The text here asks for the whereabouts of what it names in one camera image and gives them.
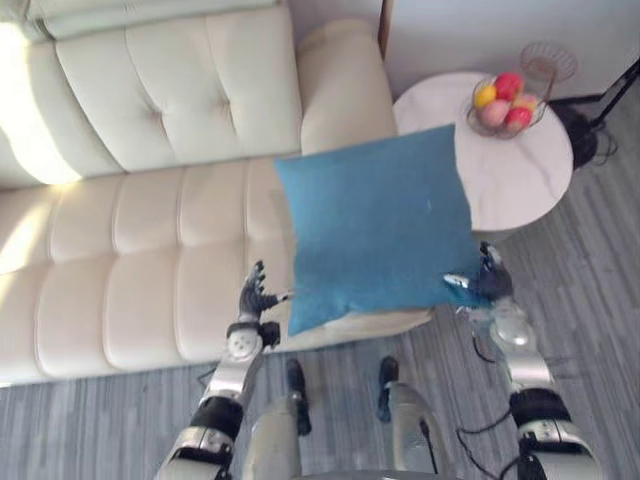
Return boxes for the robot left dark foot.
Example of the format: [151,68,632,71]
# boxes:
[284,358,307,401]

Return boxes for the pale sofa back cushion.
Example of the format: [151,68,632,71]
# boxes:
[24,0,296,42]

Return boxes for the black stand cable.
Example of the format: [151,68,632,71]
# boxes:
[594,123,622,167]

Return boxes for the blue fabric cushion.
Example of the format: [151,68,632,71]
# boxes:
[273,123,484,337]

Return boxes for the robot dark foot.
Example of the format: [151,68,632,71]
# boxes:
[376,355,401,424]
[284,358,307,401]

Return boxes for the robot right dark foot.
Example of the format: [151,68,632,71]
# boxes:
[376,355,401,424]

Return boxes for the robot right silver leg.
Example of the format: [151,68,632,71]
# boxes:
[383,381,445,475]

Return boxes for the cream leather sofa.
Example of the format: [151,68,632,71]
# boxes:
[0,0,437,389]

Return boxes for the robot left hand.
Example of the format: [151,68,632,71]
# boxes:
[236,259,297,324]

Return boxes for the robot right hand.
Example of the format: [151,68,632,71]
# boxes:
[442,241,515,306]

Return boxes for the tiered wire fruit basket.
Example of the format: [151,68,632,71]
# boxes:
[466,42,579,140]

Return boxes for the pink apple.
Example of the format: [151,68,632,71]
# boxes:
[480,98,511,127]

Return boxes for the large red apple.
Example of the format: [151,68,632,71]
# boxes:
[494,72,526,100]

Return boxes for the black floor cable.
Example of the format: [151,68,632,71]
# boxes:
[456,407,522,454]

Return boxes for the black tripod stand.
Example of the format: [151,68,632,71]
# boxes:
[548,63,640,170]

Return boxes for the yellow orange fruit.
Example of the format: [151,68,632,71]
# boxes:
[473,84,499,109]

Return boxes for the round white marble side table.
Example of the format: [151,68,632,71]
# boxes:
[392,71,575,247]

